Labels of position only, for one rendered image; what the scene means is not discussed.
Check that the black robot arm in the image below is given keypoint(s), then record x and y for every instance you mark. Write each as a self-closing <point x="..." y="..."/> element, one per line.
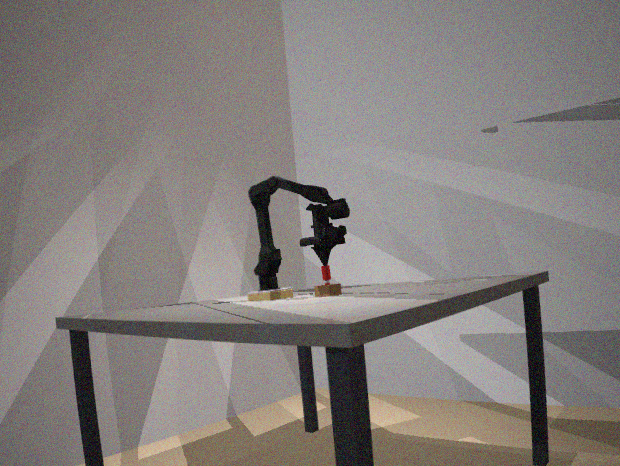
<point x="269" y="256"/>

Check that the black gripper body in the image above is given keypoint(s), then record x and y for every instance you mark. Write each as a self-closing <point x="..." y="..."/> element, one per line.
<point x="318" y="239"/>

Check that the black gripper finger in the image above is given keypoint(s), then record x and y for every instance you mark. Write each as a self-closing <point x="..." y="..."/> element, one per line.
<point x="321" y="253"/>
<point x="328" y="252"/>

